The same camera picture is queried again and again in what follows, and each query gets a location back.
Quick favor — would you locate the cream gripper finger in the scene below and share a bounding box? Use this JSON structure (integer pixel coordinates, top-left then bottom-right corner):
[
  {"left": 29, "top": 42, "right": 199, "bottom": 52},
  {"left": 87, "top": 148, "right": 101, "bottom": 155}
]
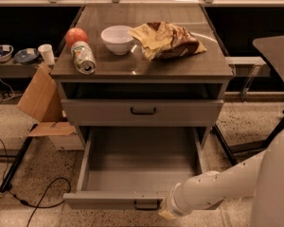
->
[{"left": 158, "top": 208, "right": 176, "bottom": 220}]

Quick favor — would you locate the green soda can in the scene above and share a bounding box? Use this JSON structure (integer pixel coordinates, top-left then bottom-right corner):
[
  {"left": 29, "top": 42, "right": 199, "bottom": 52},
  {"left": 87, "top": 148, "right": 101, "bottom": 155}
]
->
[{"left": 71, "top": 41, "right": 96, "bottom": 75}]

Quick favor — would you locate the blue patterned bowl right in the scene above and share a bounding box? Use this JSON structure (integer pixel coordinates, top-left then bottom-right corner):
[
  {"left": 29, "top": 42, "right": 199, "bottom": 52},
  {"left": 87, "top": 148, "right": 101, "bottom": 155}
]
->
[{"left": 14, "top": 48, "right": 40, "bottom": 64}]

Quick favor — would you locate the white paper cup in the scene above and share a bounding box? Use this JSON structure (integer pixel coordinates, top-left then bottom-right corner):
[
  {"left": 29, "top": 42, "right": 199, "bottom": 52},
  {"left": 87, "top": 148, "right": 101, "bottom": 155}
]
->
[{"left": 38, "top": 44, "right": 55, "bottom": 65}]

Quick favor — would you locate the black right stand leg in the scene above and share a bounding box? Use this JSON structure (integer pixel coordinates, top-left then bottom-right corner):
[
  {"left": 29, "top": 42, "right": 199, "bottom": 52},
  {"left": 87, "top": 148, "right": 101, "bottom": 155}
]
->
[{"left": 212, "top": 125, "right": 238, "bottom": 166}]

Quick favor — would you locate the red apple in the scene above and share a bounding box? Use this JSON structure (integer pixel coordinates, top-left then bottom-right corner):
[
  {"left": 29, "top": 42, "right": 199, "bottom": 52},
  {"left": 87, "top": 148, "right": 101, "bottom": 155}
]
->
[{"left": 65, "top": 27, "right": 88, "bottom": 47}]

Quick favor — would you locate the cardboard box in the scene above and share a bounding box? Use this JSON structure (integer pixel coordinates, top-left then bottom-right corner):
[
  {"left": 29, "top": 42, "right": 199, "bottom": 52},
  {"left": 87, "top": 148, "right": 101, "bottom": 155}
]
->
[{"left": 17, "top": 62, "right": 84, "bottom": 150}]

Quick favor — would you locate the black left stand leg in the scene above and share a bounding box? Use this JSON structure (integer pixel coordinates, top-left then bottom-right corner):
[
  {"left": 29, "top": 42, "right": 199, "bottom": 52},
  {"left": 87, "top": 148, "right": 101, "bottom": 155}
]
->
[{"left": 0, "top": 136, "right": 33, "bottom": 193}]

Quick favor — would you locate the blue patterned bowl left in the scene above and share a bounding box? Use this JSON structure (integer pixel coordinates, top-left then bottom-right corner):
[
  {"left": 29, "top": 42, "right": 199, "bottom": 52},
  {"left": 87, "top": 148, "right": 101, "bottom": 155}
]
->
[{"left": 0, "top": 44, "right": 13, "bottom": 62}]

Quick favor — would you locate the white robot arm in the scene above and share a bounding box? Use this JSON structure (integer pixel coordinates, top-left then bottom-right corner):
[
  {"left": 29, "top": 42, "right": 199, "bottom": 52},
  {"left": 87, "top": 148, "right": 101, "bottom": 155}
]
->
[{"left": 159, "top": 130, "right": 284, "bottom": 227}]

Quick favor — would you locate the grey drawer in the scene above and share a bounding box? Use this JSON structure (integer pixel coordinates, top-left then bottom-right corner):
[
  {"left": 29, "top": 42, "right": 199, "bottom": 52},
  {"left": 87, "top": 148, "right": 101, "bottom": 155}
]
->
[
  {"left": 62, "top": 99, "right": 223, "bottom": 127},
  {"left": 63, "top": 127, "right": 204, "bottom": 211}
]

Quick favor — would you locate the black stand leg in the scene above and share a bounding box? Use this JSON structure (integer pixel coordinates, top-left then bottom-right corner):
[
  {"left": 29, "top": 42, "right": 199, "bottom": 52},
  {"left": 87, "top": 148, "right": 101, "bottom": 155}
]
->
[
  {"left": 212, "top": 125, "right": 238, "bottom": 166},
  {"left": 0, "top": 136, "right": 33, "bottom": 193}
]

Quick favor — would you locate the grey drawer cabinet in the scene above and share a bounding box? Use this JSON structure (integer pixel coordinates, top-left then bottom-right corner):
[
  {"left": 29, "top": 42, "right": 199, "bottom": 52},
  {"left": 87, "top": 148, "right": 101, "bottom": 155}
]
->
[{"left": 51, "top": 3, "right": 233, "bottom": 143}]

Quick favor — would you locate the blue patterned bowl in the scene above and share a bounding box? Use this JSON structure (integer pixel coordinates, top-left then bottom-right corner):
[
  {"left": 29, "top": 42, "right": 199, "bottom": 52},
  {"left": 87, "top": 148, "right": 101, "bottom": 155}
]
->
[
  {"left": 14, "top": 48, "right": 40, "bottom": 64},
  {"left": 0, "top": 44, "right": 13, "bottom": 62}
]

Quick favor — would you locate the yellow brown chip bag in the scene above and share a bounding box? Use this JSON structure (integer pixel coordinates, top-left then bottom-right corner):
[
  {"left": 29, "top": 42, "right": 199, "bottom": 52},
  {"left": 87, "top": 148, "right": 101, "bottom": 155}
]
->
[{"left": 128, "top": 22, "right": 206, "bottom": 61}]

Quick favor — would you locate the dark grey side table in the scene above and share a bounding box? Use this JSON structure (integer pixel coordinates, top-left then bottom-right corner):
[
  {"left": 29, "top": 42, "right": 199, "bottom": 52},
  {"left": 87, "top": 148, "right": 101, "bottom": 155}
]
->
[{"left": 253, "top": 35, "right": 284, "bottom": 83}]

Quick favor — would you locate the white bowl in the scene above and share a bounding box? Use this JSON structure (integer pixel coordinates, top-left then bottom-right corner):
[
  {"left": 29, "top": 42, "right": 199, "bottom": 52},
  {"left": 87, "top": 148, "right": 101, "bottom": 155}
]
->
[{"left": 101, "top": 26, "right": 134, "bottom": 55}]

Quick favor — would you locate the grey top drawer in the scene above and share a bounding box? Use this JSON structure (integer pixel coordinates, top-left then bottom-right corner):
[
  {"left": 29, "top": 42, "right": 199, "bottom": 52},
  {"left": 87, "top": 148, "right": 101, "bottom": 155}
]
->
[{"left": 62, "top": 99, "right": 223, "bottom": 127}]

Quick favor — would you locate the black floor cable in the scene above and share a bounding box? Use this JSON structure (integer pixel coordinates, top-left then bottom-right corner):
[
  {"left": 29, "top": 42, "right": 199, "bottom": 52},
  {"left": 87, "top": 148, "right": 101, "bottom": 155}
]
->
[{"left": 0, "top": 122, "right": 72, "bottom": 227}]

